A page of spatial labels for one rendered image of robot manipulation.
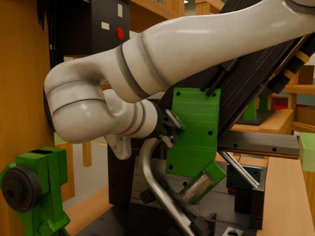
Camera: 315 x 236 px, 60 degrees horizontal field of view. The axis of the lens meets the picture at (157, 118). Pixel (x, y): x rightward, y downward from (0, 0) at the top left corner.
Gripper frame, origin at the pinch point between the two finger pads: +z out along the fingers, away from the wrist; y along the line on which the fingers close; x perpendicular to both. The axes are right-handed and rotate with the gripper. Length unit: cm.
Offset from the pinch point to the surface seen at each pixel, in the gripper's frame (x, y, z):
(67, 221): 20.8, -7.3, -18.7
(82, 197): 171, 64, 186
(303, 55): -35.6, -3.7, 19.2
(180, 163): 3.8, -8.1, 2.8
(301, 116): -64, 0, 324
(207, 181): 0.3, -15.5, -0.7
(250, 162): -1, -14, 85
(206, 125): -6.6, -5.1, 2.9
